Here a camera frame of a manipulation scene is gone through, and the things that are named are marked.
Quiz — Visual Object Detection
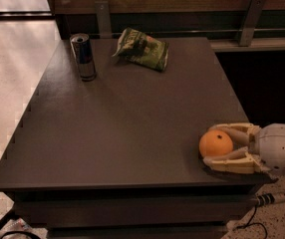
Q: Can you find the green jalapeno chip bag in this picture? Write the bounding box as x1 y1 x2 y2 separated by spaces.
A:
114 28 169 72

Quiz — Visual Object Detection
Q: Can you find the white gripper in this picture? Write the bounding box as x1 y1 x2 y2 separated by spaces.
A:
203 122 285 176

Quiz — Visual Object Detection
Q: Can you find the black cable with connector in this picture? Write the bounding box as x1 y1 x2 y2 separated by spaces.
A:
235 192 285 239

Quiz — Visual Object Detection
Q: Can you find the grey metal bracket right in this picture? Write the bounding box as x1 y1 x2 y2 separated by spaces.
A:
238 0 267 47

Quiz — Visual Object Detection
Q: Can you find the blue silver energy drink can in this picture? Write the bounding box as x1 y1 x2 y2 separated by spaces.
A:
70 33 96 82

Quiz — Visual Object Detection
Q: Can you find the grey metal bracket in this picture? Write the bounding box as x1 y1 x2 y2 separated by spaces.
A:
95 0 112 39
238 0 267 47

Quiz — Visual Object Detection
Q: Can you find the grey metal bracket left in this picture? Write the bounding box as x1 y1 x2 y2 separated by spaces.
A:
95 0 112 39

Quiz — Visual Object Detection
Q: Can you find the orange fruit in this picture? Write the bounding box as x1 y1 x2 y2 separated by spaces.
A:
199 129 233 157

